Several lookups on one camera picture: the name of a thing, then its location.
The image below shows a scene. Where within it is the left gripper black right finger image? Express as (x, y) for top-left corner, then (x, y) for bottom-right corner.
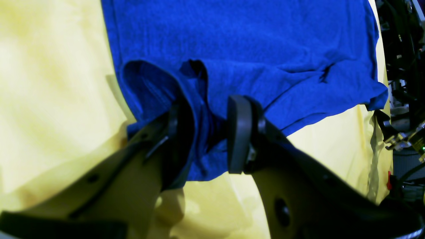
(227, 95), (424, 239)

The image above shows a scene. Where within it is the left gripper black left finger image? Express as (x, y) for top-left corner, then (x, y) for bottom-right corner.
(1, 100), (195, 239)

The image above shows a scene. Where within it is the dark blue long-sleeve shirt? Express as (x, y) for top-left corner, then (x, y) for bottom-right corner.
(101, 0), (388, 189)

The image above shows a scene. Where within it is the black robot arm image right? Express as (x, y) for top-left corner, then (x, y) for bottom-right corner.
(375, 0), (424, 204)

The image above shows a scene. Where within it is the red clamp top left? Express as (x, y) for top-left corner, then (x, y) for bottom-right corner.
(386, 171), (393, 191)

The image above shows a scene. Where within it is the yellow table cloth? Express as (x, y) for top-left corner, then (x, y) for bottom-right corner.
(0, 0), (393, 239)

